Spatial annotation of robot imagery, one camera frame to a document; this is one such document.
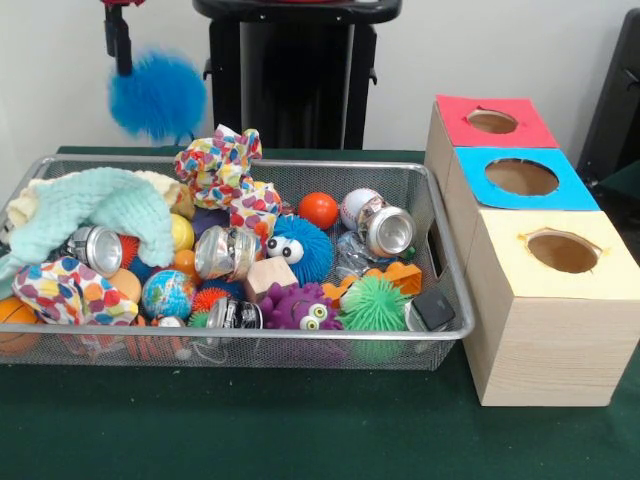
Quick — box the blue fuzzy toy with eyes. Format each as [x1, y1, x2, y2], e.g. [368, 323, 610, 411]
[263, 213, 335, 285]

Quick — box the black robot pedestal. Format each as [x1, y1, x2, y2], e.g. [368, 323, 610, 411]
[191, 0, 404, 150]

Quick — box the knotted polka dot cloth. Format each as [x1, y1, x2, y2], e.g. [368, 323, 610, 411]
[173, 124, 284, 237]

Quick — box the orange plastic toy brick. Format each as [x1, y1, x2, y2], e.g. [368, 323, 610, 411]
[322, 260, 424, 301]

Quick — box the black furniture panel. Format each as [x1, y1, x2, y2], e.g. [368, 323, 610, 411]
[575, 7, 640, 186]

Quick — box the purple monster toy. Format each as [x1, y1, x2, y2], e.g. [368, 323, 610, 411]
[257, 282, 344, 331]

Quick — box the dark green tablecloth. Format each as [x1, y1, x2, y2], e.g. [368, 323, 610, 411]
[0, 144, 640, 480]

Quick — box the small red ball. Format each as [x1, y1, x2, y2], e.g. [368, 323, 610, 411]
[298, 191, 341, 232]

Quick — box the green spiky rubber ball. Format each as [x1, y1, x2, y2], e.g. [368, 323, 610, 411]
[339, 275, 414, 332]

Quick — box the blue fuzzy ball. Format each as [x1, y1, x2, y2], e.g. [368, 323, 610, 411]
[108, 47, 208, 144]

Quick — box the shallow clear mesh bin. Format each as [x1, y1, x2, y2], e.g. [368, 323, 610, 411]
[0, 153, 476, 372]

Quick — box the colourful printed silver can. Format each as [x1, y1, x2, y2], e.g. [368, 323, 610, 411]
[355, 197, 418, 259]

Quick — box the crumpled polka dot cloth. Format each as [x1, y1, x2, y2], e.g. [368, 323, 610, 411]
[12, 255, 140, 326]

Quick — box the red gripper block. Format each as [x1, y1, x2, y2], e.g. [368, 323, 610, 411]
[101, 0, 146, 77]

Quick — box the crushed silver can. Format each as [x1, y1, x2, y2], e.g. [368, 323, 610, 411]
[193, 224, 259, 283]

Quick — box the clear plastic bottle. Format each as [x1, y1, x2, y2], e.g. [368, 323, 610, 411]
[336, 230, 382, 277]

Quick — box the mint green waffle cloth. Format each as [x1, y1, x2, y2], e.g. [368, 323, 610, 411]
[0, 167, 175, 284]

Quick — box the wooden box with three holes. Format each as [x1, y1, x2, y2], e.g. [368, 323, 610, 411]
[423, 93, 640, 408]

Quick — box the neighbouring green covered table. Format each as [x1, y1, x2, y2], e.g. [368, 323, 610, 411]
[588, 159, 640, 221]

